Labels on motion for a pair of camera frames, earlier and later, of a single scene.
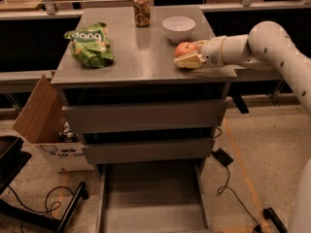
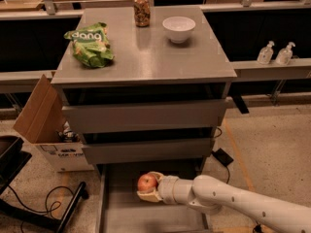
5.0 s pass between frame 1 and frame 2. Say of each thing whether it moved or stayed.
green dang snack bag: stayed
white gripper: moved
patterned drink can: stayed
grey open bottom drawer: stayed
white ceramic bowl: stayed
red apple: moved
